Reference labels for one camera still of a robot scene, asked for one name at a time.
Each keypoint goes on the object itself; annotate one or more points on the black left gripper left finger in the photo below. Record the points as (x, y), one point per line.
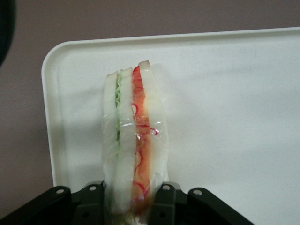
(58, 206)

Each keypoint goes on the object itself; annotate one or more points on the white rectangular plastic tray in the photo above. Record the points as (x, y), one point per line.
(222, 105)

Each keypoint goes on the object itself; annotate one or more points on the black rounded blurry object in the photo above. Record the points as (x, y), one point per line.
(5, 28)

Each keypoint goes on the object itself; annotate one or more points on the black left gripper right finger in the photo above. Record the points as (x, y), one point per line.
(187, 206)

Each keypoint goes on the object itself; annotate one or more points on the plastic-wrapped triangle sandwich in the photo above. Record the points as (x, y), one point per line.
(126, 140)

